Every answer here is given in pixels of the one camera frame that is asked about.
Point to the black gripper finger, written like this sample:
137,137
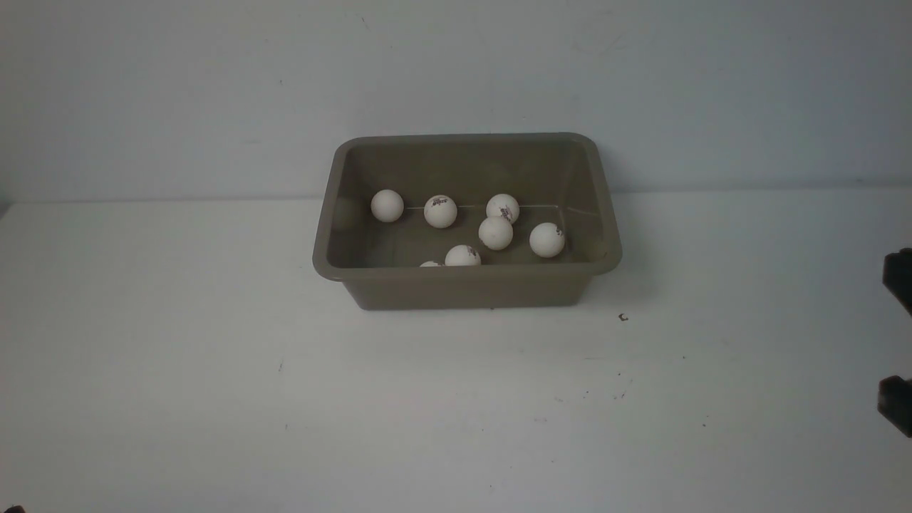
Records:
896,277

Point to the white ball with logo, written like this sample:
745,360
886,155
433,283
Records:
440,211

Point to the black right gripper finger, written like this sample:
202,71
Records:
894,402

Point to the taupe plastic bin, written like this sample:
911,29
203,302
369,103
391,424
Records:
556,178

